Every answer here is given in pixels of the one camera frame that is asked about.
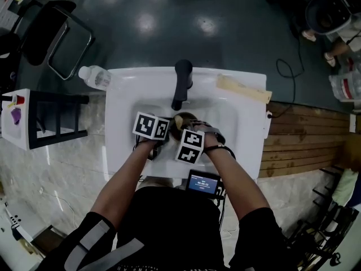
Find black device cables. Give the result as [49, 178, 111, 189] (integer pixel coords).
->
[214, 187, 227, 233]

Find black screen device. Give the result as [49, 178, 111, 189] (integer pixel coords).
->
[185, 169, 222, 200]

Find black wrist strap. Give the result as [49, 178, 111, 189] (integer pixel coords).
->
[202, 143, 236, 160]

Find pack of water bottles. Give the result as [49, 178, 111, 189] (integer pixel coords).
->
[328, 68, 361, 102]

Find white desk with papers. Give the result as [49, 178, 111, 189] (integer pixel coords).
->
[0, 0, 43, 31]

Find black faucet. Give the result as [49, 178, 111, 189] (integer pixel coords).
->
[170, 59, 194, 111]

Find black chair with chrome frame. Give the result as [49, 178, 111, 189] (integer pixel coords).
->
[16, 0, 96, 81]

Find grey harness straps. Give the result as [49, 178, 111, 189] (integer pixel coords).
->
[64, 218, 145, 271]

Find brown bowl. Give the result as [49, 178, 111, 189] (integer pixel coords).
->
[168, 111, 196, 141]

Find black wheeled cart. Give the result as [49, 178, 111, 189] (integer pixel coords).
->
[287, 201, 361, 271]

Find grey bucket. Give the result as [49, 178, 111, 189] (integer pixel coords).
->
[305, 0, 353, 36]

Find wooden plank platform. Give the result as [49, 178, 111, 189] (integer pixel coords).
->
[257, 101, 352, 179]

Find white power strip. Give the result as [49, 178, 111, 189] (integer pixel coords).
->
[4, 206, 36, 244]

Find purple cloth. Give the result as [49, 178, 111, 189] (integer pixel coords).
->
[10, 107, 23, 126]

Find black slatted rack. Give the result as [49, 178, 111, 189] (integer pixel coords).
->
[27, 90, 90, 151]

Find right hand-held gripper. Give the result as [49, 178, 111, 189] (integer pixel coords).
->
[174, 119, 227, 164]

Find person's black shirt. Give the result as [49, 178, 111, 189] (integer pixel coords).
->
[36, 186, 297, 271]

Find black floor cable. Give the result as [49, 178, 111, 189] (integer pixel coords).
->
[266, 35, 306, 120]

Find light green cloth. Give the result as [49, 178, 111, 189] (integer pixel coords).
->
[332, 168, 359, 206]

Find person's right forearm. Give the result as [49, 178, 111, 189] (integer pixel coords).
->
[202, 132, 272, 221]

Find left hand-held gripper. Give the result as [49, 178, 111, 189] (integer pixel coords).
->
[131, 111, 176, 161]

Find clear plastic bottle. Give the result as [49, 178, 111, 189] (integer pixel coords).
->
[78, 65, 113, 90]

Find black metal shelf rack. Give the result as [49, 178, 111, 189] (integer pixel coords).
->
[311, 164, 351, 209]

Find person's left forearm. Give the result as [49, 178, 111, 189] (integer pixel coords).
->
[89, 138, 159, 231]

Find white sink basin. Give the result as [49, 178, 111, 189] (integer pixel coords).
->
[104, 65, 273, 181]

